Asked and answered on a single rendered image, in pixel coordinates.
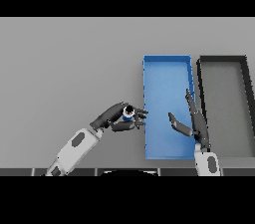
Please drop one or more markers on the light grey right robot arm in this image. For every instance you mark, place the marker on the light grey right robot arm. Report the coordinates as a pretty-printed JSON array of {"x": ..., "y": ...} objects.
[{"x": 206, "y": 162}]

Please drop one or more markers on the dark grey bin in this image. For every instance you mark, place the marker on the dark grey bin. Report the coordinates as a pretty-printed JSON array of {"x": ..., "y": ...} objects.
[{"x": 227, "y": 108}]

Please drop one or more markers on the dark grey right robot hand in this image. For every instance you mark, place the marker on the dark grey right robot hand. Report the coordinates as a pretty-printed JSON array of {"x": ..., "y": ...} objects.
[{"x": 199, "y": 125}]

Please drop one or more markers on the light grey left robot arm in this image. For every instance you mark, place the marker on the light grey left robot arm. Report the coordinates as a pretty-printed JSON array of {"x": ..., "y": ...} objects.
[{"x": 73, "y": 151}]

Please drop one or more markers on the blue bin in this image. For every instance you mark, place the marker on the blue bin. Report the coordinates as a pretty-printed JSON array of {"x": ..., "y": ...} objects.
[{"x": 166, "y": 108}]

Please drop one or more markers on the blue pipe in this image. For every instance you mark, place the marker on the blue pipe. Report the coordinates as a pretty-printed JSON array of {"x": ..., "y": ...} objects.
[{"x": 128, "y": 112}]

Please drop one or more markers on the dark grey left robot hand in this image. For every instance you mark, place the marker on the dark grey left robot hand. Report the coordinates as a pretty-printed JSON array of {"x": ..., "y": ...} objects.
[{"x": 108, "y": 116}]

